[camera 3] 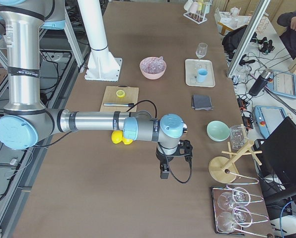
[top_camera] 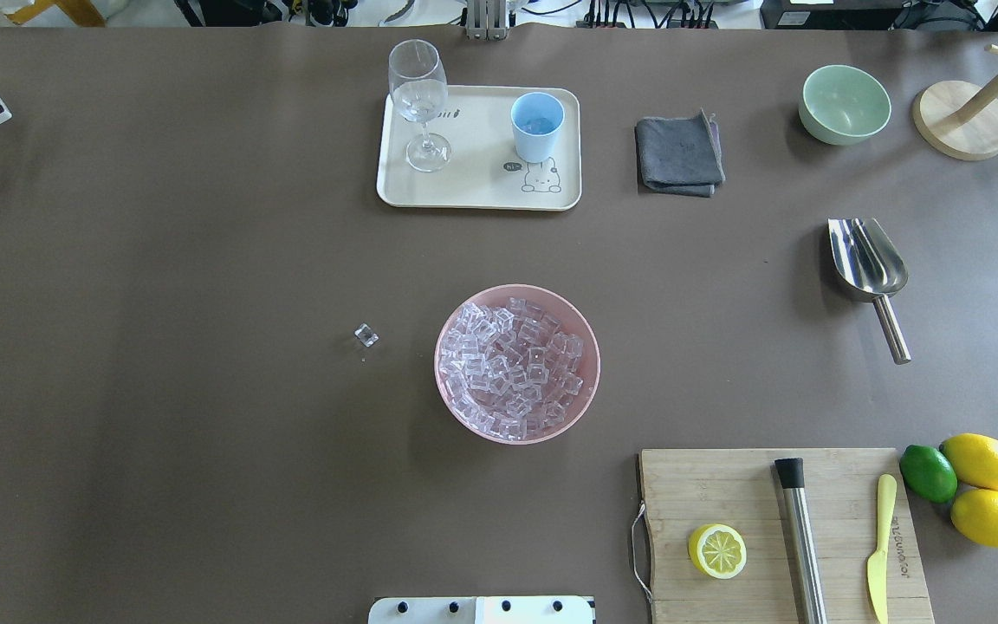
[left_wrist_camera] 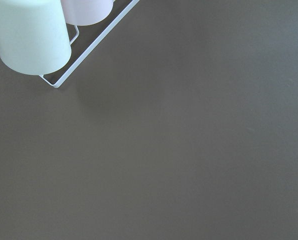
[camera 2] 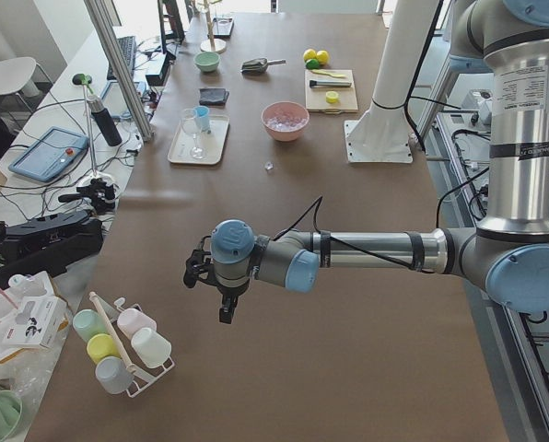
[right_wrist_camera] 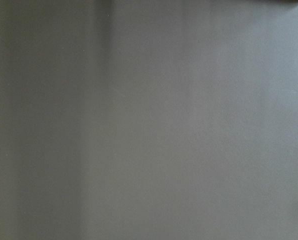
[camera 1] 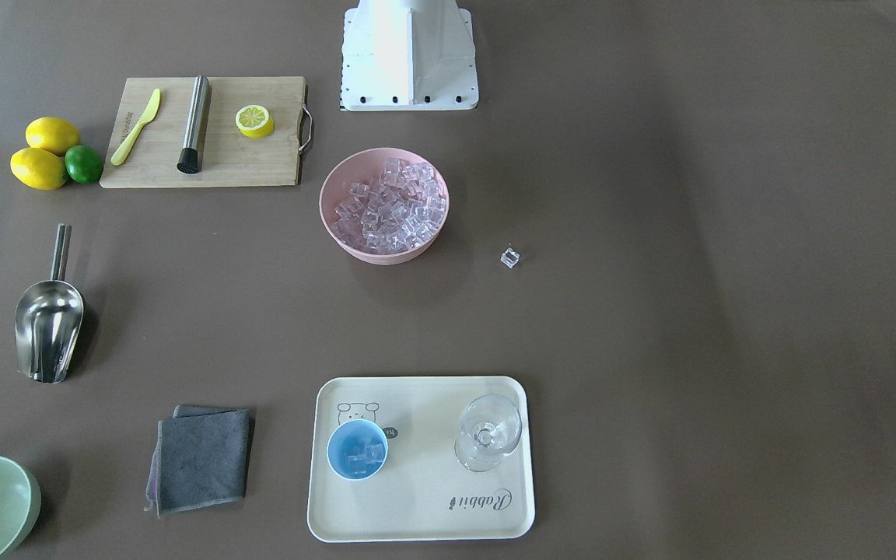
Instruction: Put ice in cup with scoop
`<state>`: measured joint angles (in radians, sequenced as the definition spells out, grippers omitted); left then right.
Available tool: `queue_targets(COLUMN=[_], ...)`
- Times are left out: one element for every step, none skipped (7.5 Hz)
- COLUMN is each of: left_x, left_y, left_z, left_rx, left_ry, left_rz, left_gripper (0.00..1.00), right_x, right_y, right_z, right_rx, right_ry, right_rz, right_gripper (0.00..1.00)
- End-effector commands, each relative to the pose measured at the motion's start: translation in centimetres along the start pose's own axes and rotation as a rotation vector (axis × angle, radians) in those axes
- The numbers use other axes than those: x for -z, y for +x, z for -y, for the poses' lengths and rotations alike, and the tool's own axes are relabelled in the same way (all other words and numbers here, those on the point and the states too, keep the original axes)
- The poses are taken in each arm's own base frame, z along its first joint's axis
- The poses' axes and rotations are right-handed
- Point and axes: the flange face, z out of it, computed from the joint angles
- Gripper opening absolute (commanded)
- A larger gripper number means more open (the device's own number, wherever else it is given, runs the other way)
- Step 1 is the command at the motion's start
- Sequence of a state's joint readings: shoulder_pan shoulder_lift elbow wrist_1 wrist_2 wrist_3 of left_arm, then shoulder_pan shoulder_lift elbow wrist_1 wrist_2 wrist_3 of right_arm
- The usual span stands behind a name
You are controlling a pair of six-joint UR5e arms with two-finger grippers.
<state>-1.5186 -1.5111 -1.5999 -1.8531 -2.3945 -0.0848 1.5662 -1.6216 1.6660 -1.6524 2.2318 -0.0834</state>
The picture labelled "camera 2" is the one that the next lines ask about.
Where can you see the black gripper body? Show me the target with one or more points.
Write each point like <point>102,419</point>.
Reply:
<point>228,294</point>

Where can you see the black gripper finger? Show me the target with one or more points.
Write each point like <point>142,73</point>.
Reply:
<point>227,309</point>

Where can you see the metal ice scoop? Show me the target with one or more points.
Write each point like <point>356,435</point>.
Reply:
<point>259,65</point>

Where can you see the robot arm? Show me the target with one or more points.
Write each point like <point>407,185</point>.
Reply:
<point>506,255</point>

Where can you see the white cup rack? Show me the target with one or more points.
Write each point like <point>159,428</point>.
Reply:
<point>144,355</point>

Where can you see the light blue cup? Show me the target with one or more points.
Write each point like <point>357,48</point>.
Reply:
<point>203,118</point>

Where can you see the pink bowl of ice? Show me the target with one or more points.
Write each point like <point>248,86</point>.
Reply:
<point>285,121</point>

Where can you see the cream serving tray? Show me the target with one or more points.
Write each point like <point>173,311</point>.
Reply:
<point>212,144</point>

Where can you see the clear wine glass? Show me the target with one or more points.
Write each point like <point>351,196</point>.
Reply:
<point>189,127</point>

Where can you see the black water bottle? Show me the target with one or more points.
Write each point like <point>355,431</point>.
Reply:
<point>104,121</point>

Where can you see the grey folded cloth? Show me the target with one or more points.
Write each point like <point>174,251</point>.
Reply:
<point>213,96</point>

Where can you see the blue teach pendant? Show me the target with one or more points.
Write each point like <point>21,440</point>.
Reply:
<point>50,155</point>

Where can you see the green bowl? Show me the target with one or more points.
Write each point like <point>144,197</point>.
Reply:
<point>207,62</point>

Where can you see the wooden cutting board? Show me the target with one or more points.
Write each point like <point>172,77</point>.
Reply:
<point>315,97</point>

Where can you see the metal muddler black tip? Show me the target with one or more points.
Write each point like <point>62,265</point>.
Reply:
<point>329,84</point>

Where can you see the half lemon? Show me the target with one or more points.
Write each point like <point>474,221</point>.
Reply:
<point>331,96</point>

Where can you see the wooden glass stand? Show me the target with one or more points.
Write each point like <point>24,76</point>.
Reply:
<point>211,43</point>

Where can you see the yellow plastic knife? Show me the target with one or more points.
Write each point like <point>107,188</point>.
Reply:
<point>320,72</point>

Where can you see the black keyboard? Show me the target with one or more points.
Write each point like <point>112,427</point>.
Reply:
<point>128,49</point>

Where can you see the yellow lemon lower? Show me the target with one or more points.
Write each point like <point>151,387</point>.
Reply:
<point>312,64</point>

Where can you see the yellow lemon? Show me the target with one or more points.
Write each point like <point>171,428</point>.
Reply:
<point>312,64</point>
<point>309,54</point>

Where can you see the yellow lemon upper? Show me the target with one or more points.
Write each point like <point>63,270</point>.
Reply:
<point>309,54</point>

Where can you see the green lime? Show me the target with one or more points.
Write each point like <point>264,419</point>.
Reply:
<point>322,57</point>

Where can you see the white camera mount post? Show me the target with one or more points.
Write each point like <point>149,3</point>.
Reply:
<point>382,133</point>

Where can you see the aluminium frame post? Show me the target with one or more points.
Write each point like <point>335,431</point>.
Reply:
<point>101,21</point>

